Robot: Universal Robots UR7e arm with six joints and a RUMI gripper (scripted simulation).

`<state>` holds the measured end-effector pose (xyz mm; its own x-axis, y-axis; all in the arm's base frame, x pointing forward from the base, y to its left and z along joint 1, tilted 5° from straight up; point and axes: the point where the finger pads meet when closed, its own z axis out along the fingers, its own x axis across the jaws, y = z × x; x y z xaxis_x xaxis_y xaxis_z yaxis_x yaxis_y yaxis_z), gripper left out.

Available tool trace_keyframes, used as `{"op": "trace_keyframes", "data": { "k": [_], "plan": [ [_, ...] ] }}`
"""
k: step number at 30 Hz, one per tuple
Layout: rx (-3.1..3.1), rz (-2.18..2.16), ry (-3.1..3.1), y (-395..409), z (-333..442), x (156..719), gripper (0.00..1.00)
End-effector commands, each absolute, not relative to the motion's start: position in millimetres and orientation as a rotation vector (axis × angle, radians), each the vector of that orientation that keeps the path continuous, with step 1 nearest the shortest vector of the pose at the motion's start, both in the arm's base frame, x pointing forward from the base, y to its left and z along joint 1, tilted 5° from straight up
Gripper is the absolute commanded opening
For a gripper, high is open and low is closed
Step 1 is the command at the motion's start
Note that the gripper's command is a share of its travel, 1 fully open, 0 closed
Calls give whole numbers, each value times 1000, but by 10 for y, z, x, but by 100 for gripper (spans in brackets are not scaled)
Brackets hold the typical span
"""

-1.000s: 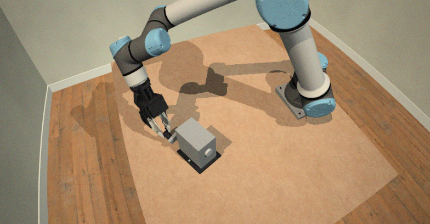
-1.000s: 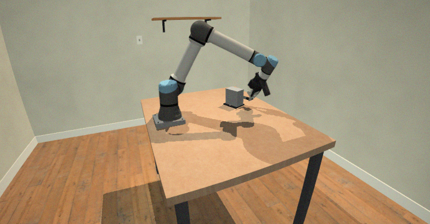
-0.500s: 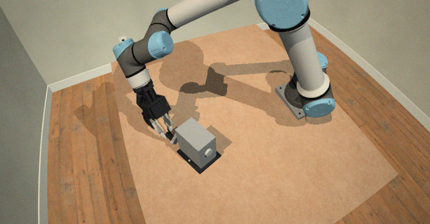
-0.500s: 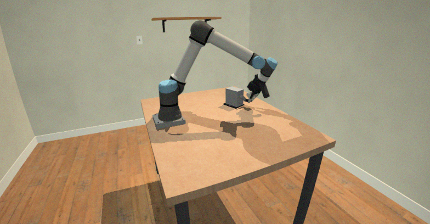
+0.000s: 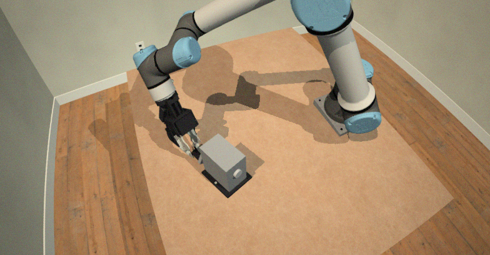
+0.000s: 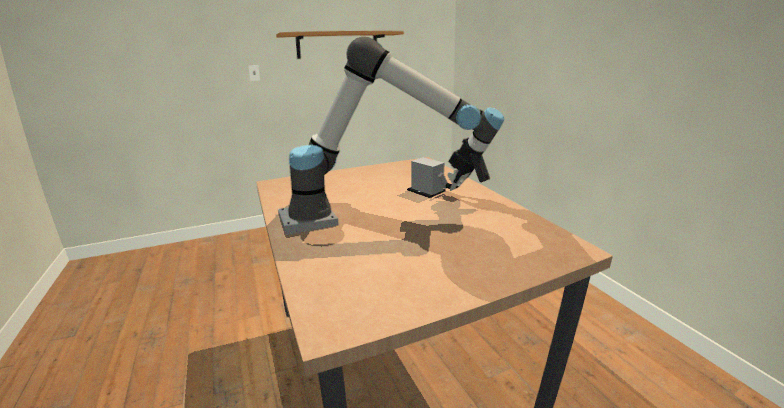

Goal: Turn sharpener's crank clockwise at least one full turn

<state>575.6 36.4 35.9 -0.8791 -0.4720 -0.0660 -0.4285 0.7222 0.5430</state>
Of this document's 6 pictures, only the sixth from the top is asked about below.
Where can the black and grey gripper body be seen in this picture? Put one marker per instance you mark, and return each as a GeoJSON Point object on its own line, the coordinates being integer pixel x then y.
{"type": "Point", "coordinates": [460, 160]}

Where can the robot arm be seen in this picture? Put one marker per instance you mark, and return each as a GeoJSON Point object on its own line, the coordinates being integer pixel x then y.
{"type": "Point", "coordinates": [371, 60]}

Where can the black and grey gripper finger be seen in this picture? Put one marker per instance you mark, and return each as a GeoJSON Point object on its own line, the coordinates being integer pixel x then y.
{"type": "Point", "coordinates": [463, 179]}
{"type": "Point", "coordinates": [455, 178]}

